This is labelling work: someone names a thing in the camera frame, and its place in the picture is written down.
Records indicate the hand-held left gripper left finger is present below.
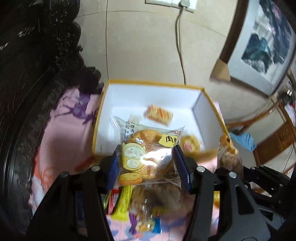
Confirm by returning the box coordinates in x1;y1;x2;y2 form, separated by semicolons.
25;148;121;241

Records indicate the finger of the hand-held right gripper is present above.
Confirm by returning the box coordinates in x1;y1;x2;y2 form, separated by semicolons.
243;166;290;197

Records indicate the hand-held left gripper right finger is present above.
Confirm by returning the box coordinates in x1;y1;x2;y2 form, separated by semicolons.
172;145;271;241

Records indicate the clear cartoon bread packet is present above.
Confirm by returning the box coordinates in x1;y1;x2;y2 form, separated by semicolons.
110;115;185;188

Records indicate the clear bag of brown snacks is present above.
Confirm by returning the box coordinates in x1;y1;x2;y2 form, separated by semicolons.
217;134;244;178

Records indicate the yellow cardboard box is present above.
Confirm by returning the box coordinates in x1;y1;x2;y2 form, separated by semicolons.
92;80;232;156

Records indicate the person's right hand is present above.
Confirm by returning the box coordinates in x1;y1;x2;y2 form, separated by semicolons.
230;132;257;152

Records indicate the round yellow pastry packet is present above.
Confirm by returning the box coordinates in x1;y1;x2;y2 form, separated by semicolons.
179;133;201;154

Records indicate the red snack packet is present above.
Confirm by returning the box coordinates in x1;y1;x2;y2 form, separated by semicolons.
105;189;122;215

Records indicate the long yellow snack packet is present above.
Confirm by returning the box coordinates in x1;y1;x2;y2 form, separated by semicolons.
112;185;133;220

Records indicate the brown wooden chair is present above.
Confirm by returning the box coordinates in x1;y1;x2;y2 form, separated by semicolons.
225;100;296;174

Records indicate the clear packet of brown bread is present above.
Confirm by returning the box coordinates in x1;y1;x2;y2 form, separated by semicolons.
129;182;185;233

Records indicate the small orange pastry packet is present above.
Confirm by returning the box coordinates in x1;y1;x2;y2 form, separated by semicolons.
144;105;174;127

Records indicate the pink printed blanket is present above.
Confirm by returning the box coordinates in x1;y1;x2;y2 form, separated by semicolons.
28;87;222;241

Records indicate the dark carved wooden bed frame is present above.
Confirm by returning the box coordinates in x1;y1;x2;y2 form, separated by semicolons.
0;0;104;237

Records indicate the grey power cable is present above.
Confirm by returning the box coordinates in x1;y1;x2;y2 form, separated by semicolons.
175;6;187;86

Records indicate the framed wall picture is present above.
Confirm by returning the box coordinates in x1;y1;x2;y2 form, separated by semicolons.
209;0;296;98

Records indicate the white wall socket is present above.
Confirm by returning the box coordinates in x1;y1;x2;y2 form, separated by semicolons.
145;0;197;13

